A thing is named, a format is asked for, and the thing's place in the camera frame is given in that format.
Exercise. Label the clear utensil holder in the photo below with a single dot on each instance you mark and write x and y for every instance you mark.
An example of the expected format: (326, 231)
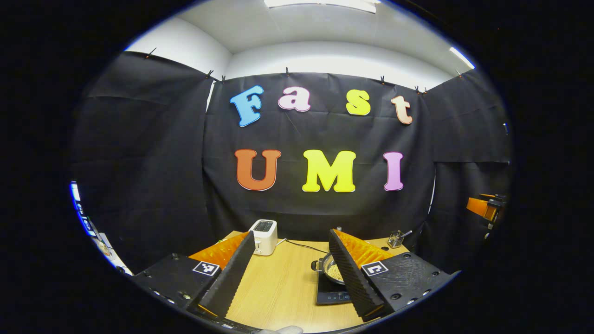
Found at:
(395, 240)

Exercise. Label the metal utensil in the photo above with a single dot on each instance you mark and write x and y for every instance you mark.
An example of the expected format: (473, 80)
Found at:
(406, 234)

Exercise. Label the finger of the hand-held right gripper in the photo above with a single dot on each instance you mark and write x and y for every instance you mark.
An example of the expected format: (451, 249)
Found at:
(494, 198)
(480, 208)

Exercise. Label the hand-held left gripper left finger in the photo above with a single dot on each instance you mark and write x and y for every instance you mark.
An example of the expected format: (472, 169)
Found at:
(234, 278)

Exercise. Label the bright blue-white screen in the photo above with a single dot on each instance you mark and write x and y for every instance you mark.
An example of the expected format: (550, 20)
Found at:
(80, 206)

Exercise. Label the black induction cooktop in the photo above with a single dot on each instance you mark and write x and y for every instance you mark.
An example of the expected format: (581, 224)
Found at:
(332, 294)

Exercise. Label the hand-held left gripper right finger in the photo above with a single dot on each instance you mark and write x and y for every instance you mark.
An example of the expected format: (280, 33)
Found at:
(352, 283)

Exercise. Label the white toaster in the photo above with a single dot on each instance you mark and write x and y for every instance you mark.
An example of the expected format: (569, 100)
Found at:
(263, 239)

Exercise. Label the pile of soybeans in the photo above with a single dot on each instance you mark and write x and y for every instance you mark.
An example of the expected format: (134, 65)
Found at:
(335, 272)

